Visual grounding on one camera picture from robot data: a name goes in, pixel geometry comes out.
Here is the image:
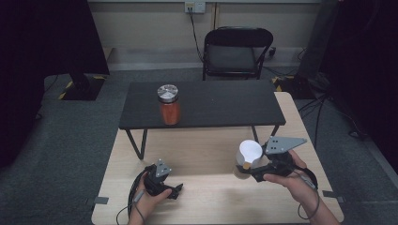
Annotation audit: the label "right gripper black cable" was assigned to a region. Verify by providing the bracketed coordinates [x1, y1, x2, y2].
[293, 165, 321, 220]

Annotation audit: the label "black wall power cable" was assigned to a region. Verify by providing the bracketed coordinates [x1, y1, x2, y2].
[187, 7, 205, 63]

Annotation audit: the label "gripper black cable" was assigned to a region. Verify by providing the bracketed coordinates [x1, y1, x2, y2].
[115, 165, 155, 225]
[293, 165, 321, 220]

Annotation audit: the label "black floor cables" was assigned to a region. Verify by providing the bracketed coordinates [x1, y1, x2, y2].
[296, 92, 368, 150]

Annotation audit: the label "white wall socket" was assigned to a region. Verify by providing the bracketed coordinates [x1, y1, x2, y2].
[184, 1, 207, 14]

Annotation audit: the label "black curtain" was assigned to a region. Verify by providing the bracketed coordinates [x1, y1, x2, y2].
[0, 0, 111, 168]
[318, 0, 398, 174]

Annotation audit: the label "person's right hand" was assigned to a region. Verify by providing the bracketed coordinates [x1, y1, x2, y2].
[262, 149, 309, 201]

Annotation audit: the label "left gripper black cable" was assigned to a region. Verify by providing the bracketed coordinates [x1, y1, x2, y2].
[115, 165, 155, 225]

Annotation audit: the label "black stand base striped tape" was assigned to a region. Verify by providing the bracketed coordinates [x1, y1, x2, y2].
[271, 74, 317, 100]
[57, 72, 106, 101]

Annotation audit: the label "person's left hand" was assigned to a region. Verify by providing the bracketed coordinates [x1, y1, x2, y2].
[134, 172, 174, 218]

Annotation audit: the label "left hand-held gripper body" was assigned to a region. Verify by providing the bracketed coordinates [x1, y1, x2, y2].
[144, 158, 176, 199]

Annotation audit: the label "black folding chair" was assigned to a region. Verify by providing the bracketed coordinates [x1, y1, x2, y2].
[202, 26, 274, 82]

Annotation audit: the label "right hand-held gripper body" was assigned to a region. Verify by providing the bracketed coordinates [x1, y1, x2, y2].
[252, 135, 308, 184]

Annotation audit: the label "red powder jar silver lid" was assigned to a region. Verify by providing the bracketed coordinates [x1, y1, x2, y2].
[157, 83, 182, 127]

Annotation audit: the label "white cup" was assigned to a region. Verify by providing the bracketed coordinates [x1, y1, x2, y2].
[235, 139, 264, 172]

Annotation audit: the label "black low shelf table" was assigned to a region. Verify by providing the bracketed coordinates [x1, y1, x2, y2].
[118, 80, 286, 161]

